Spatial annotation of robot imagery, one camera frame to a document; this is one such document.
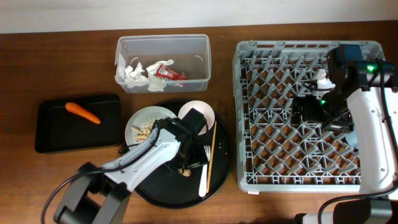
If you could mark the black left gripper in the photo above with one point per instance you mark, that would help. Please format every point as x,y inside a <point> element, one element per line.
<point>199,155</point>

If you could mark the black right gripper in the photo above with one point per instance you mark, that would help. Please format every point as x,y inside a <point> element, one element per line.
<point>296,102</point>

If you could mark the brown walnut shell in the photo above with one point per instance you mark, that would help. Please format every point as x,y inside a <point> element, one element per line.
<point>185,172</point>

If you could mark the light blue cup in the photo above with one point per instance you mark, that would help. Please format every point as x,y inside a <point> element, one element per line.
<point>352,139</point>

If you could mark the pink bowl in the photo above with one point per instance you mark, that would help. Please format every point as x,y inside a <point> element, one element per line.
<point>189,107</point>

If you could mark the red snack wrapper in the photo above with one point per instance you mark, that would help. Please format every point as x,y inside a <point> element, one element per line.
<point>164,72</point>

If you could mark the white napkin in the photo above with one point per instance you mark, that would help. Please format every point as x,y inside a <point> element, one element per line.
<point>134,75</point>

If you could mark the orange carrot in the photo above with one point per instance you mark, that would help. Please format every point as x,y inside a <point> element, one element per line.
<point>80,111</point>

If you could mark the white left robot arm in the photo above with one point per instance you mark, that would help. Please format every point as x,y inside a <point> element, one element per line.
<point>101,194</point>

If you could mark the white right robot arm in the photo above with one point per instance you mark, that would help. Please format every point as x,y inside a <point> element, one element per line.
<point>363,99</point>

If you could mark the grey dishwasher rack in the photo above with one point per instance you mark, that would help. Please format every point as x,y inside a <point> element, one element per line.
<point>273,155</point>

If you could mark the clear plastic waste bin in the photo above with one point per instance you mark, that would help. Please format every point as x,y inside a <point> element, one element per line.
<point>191,54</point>

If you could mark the wooden chopstick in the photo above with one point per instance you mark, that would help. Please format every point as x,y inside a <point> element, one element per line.
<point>211,158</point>

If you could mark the white plastic fork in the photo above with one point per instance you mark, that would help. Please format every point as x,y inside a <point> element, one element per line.
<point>203,181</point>

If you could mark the round black serving tray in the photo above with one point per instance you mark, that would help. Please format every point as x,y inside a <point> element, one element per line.
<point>167,188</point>

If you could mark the grey plate with food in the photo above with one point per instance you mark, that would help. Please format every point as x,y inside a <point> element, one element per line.
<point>139,126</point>

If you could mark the black rectangular tray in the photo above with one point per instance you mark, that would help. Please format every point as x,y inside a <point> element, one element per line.
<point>59,130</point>

